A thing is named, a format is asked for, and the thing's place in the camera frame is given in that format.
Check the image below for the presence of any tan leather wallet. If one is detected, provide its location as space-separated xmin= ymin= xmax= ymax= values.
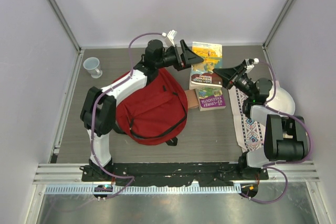
xmin=185 ymin=89 xmax=199 ymax=109

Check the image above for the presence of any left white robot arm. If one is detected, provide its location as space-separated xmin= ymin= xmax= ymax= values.
xmin=80 ymin=39 xmax=203 ymax=182

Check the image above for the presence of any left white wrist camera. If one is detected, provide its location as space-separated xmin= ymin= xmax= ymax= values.
xmin=162 ymin=30 xmax=177 ymax=47

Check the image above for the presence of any yellow cover book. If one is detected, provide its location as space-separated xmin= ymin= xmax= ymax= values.
xmin=189 ymin=41 xmax=223 ymax=90

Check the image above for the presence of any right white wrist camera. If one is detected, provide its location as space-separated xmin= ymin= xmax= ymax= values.
xmin=245 ymin=58 xmax=259 ymax=69

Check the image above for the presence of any aluminium frame rail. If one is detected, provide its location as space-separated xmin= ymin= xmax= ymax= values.
xmin=33 ymin=161 xmax=320 ymax=187

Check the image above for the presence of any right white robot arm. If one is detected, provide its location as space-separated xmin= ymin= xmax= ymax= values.
xmin=213 ymin=58 xmax=313 ymax=179

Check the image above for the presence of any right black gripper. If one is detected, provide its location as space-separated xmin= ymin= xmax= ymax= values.
xmin=211 ymin=63 xmax=254 ymax=99

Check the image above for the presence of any translucent plastic cup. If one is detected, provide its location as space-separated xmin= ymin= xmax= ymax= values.
xmin=83 ymin=57 xmax=103 ymax=79

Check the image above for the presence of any white paper plate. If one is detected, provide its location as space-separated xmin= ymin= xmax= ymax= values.
xmin=266 ymin=81 xmax=296 ymax=115

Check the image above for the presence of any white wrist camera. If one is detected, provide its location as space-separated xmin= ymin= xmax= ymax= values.
xmin=245 ymin=58 xmax=259 ymax=69
xmin=162 ymin=30 xmax=177 ymax=47

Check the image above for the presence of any purple cover book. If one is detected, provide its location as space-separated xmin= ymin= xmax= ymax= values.
xmin=195 ymin=88 xmax=226 ymax=111

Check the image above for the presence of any patterned cloth placemat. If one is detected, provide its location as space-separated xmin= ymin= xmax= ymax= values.
xmin=228 ymin=87 xmax=265 ymax=153

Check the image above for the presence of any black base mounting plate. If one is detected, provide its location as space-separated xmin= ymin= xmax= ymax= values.
xmin=80 ymin=162 xmax=269 ymax=187

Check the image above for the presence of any slotted cable duct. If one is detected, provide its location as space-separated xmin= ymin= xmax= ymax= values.
xmin=45 ymin=184 xmax=241 ymax=195

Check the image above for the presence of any red backpack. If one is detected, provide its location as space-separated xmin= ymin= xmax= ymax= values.
xmin=113 ymin=68 xmax=188 ymax=146

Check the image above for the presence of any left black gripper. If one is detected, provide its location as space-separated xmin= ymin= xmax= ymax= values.
xmin=156 ymin=41 xmax=204 ymax=72

